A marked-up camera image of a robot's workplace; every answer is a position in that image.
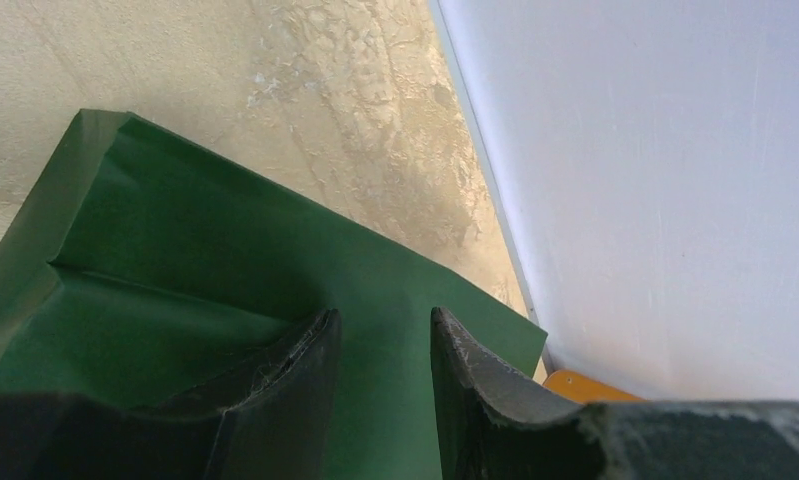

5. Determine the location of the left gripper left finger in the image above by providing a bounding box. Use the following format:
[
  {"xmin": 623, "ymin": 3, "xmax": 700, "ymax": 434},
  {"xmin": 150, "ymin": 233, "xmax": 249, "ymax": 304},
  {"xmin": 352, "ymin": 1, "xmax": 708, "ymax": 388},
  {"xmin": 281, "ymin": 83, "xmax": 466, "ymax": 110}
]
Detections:
[{"xmin": 0, "ymin": 310, "xmax": 341, "ymax": 479}]

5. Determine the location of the green paper bag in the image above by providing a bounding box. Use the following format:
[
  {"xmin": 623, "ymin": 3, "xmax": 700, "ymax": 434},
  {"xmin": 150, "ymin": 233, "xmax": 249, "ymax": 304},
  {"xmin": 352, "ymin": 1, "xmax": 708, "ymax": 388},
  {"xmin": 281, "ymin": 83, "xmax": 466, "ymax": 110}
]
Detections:
[{"xmin": 0, "ymin": 110, "xmax": 546, "ymax": 479}]

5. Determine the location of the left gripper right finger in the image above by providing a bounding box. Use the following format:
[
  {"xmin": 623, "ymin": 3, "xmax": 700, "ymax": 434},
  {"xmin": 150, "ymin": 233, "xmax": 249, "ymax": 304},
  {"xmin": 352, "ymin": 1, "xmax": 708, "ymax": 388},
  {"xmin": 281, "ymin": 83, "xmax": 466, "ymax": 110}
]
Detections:
[{"xmin": 430, "ymin": 308, "xmax": 799, "ymax": 479}]

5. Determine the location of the orange wooden shelf rack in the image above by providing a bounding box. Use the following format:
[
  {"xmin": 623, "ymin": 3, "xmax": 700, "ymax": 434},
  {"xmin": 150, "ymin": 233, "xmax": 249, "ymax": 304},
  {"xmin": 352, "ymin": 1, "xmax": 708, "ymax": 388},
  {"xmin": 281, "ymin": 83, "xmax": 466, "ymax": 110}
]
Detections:
[{"xmin": 543, "ymin": 370, "xmax": 643, "ymax": 404}]

